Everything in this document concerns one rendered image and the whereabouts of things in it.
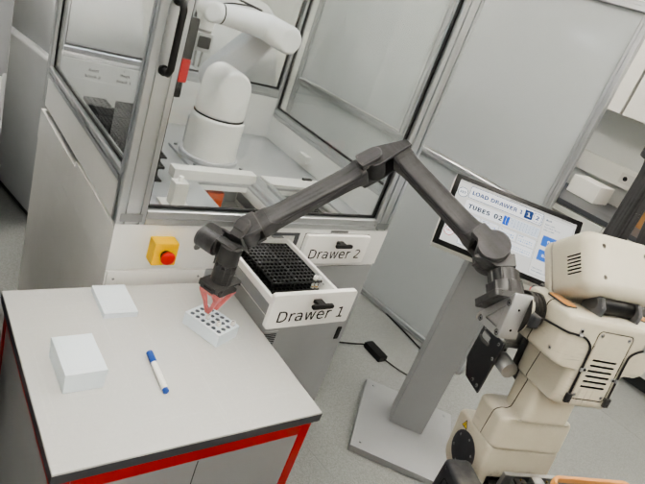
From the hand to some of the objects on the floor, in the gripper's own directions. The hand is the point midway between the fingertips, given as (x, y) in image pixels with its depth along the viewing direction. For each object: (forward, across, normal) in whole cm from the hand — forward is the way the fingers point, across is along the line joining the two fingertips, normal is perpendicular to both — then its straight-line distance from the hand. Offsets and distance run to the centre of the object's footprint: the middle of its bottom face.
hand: (211, 308), depth 150 cm
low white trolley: (+83, -15, -1) cm, 85 cm away
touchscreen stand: (+81, +114, -48) cm, 148 cm away
